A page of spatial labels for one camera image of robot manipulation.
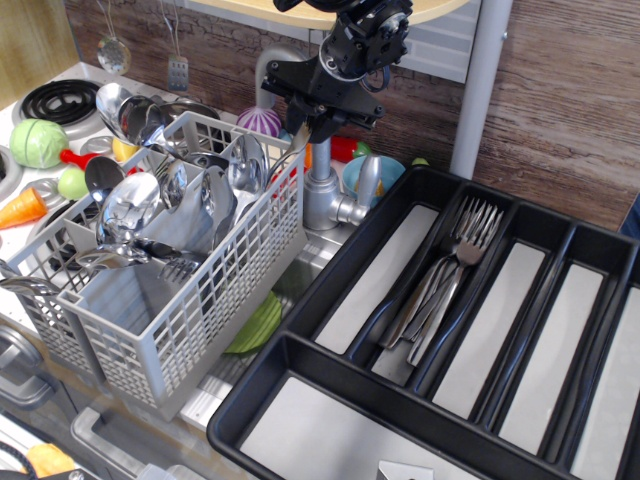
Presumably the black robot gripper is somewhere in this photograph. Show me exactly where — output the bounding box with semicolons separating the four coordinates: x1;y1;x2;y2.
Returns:
262;1;413;144

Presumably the silver fork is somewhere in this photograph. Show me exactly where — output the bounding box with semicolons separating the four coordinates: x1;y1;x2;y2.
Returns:
267;122;311;184

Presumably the grey plastic cutlery basket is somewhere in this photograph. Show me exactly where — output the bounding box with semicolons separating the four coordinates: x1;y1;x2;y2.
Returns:
6;110;309;422

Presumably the silver fork low in basket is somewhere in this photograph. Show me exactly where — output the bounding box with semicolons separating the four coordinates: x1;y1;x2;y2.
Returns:
134;238;205;283

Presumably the pile of forks in tray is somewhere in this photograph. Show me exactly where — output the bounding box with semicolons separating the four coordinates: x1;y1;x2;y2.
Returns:
379;196;504;366

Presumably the black cutlery tray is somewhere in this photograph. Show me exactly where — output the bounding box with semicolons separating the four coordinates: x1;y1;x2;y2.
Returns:
207;167;639;479

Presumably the red toy pepper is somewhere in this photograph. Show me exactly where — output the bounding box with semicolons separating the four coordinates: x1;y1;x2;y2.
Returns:
331;136;371;163

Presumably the purple toy onion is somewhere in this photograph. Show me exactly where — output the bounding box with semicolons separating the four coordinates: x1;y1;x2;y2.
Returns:
236;106;282;137

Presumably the silver spoon middle compartment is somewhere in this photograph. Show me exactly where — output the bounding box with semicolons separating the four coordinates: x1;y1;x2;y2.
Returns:
227;134;266;198

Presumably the silver toy faucet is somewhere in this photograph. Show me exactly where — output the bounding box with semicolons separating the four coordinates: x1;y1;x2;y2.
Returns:
255;43;382;230

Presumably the light blue toy bowl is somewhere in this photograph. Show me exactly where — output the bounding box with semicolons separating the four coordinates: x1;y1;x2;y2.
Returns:
342;156;405;200

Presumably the hanging small spatula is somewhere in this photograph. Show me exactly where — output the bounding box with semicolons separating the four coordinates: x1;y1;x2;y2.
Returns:
160;1;189;92

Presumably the wooden round shelf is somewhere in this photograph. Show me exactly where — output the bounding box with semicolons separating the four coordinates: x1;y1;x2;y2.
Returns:
185;0;467;30

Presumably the large silver spoon back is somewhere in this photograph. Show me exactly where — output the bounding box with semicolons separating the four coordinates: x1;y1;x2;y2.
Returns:
96;83;148;146

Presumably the large silver spoon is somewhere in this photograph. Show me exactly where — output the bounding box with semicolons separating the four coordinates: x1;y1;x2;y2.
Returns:
96;172;160;244
96;83;148;146

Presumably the large silver spoon front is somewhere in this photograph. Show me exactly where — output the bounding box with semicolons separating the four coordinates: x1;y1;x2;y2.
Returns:
96;172;160;244

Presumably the hanging slotted spoon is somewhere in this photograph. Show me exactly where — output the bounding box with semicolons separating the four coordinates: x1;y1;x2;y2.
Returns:
96;0;132;76

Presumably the green toy leaf plate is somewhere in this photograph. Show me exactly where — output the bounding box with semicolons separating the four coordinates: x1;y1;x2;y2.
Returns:
225;291;282;355

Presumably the grey metal pole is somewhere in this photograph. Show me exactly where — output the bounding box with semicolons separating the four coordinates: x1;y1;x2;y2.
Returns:
449;0;513;179

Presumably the black coil stove burner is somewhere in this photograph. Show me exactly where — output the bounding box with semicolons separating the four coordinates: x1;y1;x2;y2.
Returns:
19;79;99;126

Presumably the green toy apple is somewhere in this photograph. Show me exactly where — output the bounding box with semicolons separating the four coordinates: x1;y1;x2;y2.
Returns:
57;167;89;200

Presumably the green toy cabbage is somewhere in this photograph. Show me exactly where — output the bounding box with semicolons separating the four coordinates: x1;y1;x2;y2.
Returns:
9;119;69;169

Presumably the orange toy carrot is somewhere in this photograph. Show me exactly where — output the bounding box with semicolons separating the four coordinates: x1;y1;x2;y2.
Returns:
1;187;48;229

